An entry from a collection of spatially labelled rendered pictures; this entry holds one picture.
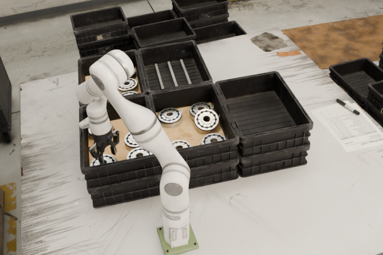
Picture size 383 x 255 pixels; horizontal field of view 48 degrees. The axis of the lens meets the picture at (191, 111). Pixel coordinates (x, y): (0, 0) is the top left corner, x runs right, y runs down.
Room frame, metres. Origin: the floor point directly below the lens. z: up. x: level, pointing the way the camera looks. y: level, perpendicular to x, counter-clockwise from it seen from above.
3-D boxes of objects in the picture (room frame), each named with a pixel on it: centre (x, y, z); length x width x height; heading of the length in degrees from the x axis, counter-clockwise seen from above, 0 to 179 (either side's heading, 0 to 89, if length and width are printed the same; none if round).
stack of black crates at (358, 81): (2.32, -1.15, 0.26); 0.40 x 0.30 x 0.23; 15
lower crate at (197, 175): (1.38, 0.00, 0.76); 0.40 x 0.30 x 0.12; 9
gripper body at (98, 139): (1.23, 0.34, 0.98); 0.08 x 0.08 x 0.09
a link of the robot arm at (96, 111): (1.23, 0.33, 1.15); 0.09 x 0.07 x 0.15; 123
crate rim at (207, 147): (1.38, 0.00, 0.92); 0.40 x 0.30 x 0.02; 9
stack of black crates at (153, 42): (2.75, 0.15, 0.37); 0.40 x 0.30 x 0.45; 105
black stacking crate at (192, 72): (1.77, 0.07, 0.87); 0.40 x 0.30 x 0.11; 9
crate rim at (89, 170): (1.33, 0.30, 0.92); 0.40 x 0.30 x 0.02; 9
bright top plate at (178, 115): (1.47, 0.10, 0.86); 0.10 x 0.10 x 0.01
